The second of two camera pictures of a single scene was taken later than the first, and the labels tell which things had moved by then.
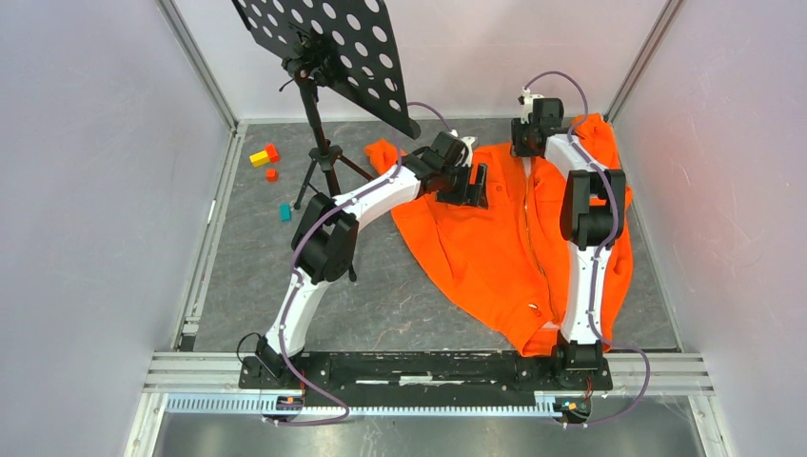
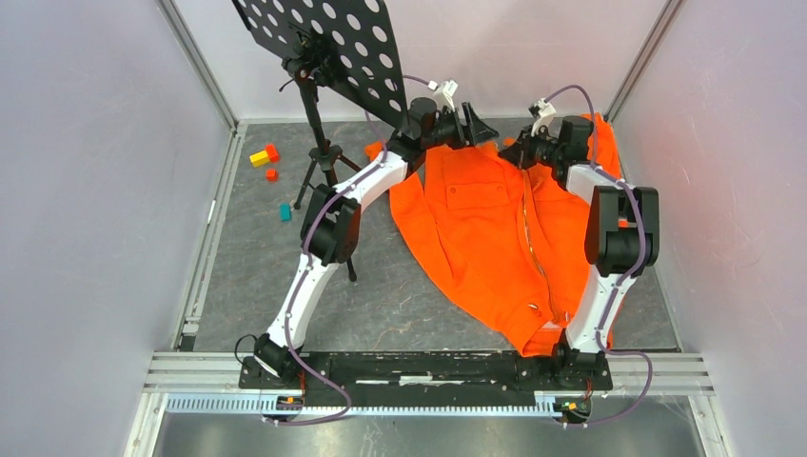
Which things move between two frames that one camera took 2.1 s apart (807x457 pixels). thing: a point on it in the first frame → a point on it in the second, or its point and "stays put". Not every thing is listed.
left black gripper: [464, 195] → [477, 130]
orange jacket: [512, 254] stays put
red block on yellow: [272, 152] stays put
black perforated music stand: [345, 44] stays put
